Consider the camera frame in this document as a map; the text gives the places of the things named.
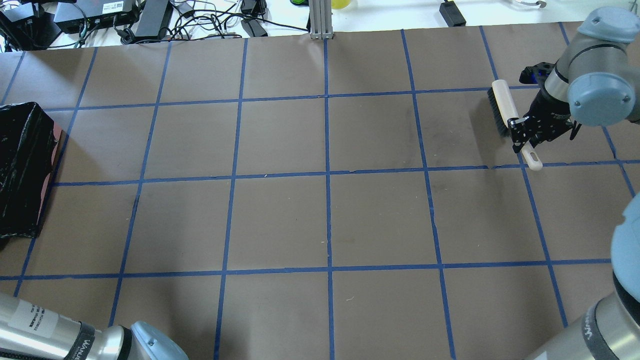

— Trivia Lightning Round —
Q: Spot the black power adapter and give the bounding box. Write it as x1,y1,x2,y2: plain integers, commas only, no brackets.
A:
438,0,467,28

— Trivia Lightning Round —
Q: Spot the black power brick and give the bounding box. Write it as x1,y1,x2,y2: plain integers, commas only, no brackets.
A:
240,19,269,38

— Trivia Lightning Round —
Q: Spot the white hand brush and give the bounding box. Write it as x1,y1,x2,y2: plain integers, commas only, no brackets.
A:
487,79,543,171

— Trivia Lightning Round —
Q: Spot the black electronics box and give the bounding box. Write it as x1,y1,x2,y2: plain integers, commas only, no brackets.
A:
54,0,141,34

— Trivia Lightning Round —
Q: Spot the black lined trash bin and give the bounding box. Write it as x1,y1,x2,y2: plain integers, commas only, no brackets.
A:
0,101,62,240

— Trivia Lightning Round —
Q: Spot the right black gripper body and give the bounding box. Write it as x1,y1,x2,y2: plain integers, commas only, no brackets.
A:
524,88,582,148

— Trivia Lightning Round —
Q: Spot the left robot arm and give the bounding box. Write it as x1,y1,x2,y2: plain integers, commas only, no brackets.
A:
0,292,188,360

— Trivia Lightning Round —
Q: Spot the yellow ball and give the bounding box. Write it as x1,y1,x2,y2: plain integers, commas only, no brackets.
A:
330,0,352,10

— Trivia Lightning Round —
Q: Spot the aluminium frame post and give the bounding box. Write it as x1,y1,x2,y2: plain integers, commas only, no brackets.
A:
308,0,334,40

